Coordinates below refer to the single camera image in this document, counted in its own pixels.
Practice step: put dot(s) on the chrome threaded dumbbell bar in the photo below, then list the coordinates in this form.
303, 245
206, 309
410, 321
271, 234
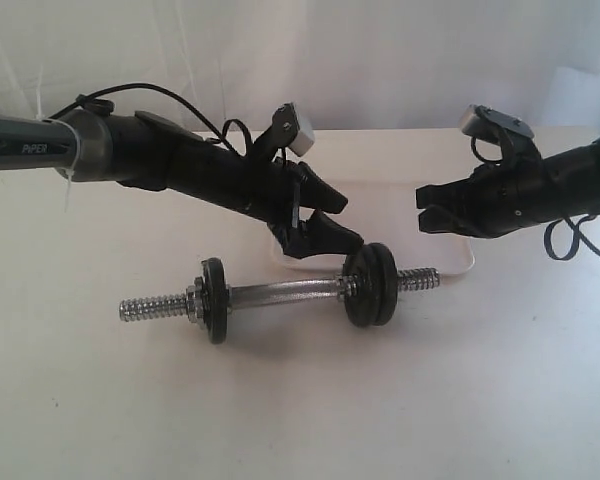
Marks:
252, 296

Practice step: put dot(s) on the left grey black robot arm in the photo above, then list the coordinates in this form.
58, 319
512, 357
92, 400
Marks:
148, 152

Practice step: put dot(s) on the white background curtain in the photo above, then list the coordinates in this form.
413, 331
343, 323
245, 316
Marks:
348, 64

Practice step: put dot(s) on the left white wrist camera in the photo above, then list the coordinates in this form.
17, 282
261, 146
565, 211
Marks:
289, 129

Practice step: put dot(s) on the white plastic tray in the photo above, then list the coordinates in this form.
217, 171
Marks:
385, 211

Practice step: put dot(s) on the right grey black robot arm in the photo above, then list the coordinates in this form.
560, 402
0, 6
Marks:
574, 176

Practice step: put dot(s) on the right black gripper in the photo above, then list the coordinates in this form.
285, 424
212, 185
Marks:
501, 199

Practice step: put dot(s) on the black weight plate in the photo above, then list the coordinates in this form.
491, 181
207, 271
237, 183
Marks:
361, 273
211, 300
388, 280

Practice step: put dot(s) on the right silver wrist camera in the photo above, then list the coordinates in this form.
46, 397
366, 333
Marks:
510, 134

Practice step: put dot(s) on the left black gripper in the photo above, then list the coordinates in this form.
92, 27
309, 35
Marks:
273, 191

